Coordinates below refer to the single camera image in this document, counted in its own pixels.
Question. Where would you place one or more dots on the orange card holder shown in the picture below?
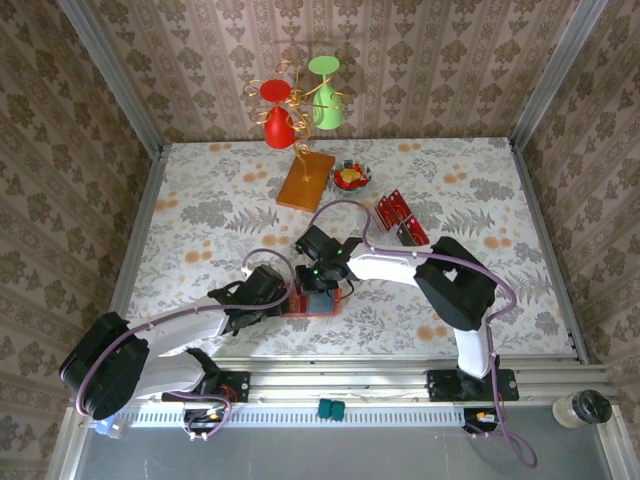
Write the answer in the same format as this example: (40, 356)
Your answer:
(339, 302)

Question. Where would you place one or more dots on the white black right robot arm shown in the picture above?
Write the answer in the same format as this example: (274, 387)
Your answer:
(385, 265)

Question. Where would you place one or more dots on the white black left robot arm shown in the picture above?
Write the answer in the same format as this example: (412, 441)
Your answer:
(190, 320)

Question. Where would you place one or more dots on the teal VIP card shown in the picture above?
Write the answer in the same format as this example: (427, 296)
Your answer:
(320, 305)

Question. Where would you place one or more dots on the small candy bowl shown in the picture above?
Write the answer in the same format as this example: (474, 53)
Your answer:
(350, 186)

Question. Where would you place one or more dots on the yellow wrapped candy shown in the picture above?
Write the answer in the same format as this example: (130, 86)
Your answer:
(350, 175)

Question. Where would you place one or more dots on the black connector box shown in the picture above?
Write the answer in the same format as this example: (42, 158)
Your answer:
(205, 417)
(480, 419)

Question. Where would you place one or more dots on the teal block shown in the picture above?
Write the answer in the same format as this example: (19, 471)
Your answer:
(324, 408)
(338, 409)

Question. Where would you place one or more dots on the red plastic wine glass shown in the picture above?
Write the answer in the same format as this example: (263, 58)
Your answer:
(279, 132)

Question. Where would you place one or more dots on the green plastic wine glass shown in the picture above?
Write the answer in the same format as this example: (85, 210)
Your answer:
(327, 112)

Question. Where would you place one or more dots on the blue white connector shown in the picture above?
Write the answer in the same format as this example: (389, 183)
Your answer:
(111, 429)

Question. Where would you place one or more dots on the jar with black lid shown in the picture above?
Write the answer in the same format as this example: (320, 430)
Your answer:
(582, 409)

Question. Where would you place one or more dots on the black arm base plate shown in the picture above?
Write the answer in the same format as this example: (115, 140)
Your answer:
(442, 387)
(240, 386)

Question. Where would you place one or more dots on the aluminium front mounting rail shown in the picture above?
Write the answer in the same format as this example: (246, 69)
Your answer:
(340, 382)

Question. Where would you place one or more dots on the aluminium table side rail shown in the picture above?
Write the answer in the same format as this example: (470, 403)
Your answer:
(142, 220)
(547, 250)

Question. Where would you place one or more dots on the aluminium frame post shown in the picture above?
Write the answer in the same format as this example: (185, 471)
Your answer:
(110, 75)
(560, 70)

